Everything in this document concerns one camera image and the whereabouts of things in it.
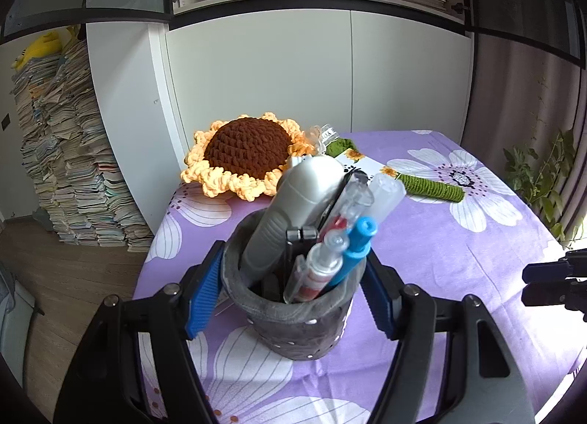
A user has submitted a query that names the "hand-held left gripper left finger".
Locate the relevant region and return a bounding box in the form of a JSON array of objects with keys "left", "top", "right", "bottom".
[{"left": 52, "top": 240, "right": 226, "bottom": 424}]

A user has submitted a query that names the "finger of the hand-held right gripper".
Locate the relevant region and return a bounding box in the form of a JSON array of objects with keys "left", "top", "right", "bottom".
[
  {"left": 520, "top": 278, "right": 587, "bottom": 321},
  {"left": 522, "top": 250, "right": 587, "bottom": 285}
]

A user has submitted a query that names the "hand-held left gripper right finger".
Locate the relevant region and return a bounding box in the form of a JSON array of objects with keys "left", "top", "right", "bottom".
[{"left": 360, "top": 250, "right": 537, "bottom": 424}]

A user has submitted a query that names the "clear red gel pen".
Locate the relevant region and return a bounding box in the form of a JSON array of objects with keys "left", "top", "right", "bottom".
[{"left": 283, "top": 231, "right": 350, "bottom": 305}]

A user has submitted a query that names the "blue cap pen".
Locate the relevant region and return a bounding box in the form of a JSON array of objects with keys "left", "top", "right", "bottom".
[{"left": 347, "top": 217, "right": 379, "bottom": 248}]

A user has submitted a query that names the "grey fabric pen holder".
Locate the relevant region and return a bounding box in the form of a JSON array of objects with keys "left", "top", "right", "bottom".
[{"left": 221, "top": 210, "right": 356, "bottom": 360}]

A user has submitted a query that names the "black and silver clip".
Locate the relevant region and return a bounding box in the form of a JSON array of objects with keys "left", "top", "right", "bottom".
[{"left": 285, "top": 227, "right": 318, "bottom": 301}]

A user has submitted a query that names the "translucent white cap pen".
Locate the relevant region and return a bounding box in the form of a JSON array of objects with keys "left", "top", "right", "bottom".
[{"left": 367, "top": 174, "right": 407, "bottom": 224}]

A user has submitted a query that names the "grey utility knife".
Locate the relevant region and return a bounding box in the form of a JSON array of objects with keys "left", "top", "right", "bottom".
[{"left": 241, "top": 154, "right": 346, "bottom": 287}]

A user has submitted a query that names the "purple floral tablecloth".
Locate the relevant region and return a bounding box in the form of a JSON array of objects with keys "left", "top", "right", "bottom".
[{"left": 133, "top": 129, "right": 587, "bottom": 424}]

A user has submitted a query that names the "green leafy plant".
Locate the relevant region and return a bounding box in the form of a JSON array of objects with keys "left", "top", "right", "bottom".
[{"left": 502, "top": 130, "right": 587, "bottom": 246}]

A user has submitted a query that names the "white sunflower print card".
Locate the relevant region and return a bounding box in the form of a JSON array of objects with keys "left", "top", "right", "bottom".
[{"left": 337, "top": 151, "right": 400, "bottom": 182}]

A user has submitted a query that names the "crochet sunflower head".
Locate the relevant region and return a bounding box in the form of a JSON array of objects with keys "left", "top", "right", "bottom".
[{"left": 180, "top": 113, "right": 317, "bottom": 200}]

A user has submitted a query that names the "green crochet leaf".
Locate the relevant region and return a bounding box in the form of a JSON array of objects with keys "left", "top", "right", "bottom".
[{"left": 327, "top": 137, "right": 359, "bottom": 157}]

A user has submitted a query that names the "clear plastic wrap ribbon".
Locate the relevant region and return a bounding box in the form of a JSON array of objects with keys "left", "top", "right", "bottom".
[{"left": 309, "top": 122, "right": 342, "bottom": 156}]

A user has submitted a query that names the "tall pile of books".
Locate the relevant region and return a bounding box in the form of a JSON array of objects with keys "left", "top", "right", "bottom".
[{"left": 11, "top": 39, "right": 154, "bottom": 253}]

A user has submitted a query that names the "pale grey object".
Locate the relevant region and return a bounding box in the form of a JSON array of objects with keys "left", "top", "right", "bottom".
[{"left": 0, "top": 263, "right": 45, "bottom": 388}]

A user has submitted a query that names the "white bookshelf cabinet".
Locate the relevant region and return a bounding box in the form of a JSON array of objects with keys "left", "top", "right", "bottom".
[{"left": 85, "top": 0, "right": 475, "bottom": 246}]

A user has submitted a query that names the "yellow plush toy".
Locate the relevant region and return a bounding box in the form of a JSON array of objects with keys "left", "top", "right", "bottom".
[{"left": 11, "top": 27, "right": 81, "bottom": 71}]

